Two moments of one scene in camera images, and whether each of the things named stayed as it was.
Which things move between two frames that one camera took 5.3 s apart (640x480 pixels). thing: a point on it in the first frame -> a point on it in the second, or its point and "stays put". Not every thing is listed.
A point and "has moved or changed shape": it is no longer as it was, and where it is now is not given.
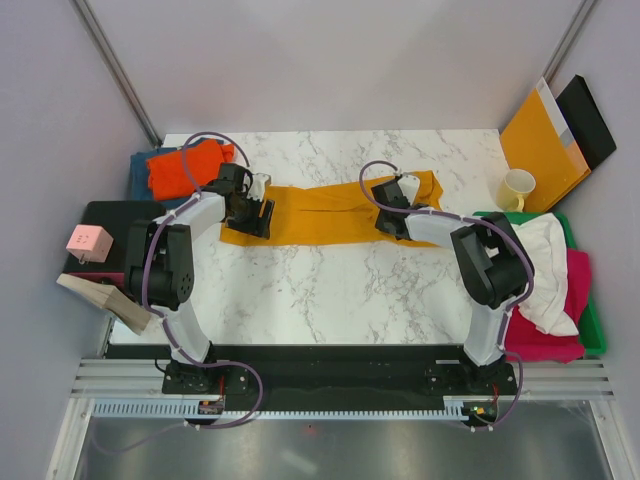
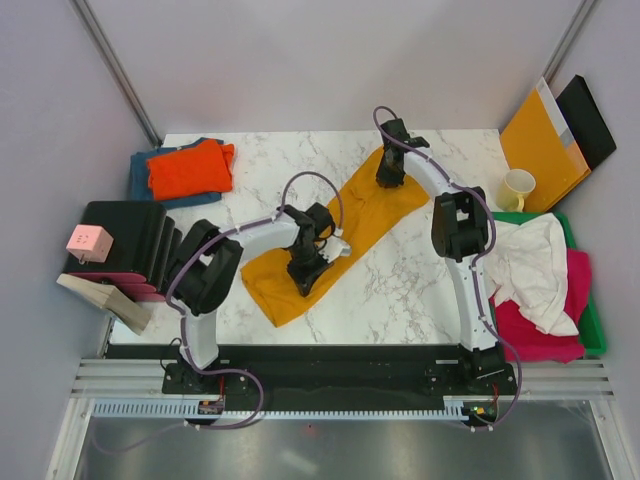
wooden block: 111,298 stays put
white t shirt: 545,241 stays put
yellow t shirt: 346,215 has moved or changed shape
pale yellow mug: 515,185 stays put
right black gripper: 380,222 -> 384,177
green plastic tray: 591,336 stays put
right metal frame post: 584,12 stays put
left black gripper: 257,226 -> 305,281
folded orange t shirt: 186,171 stays put
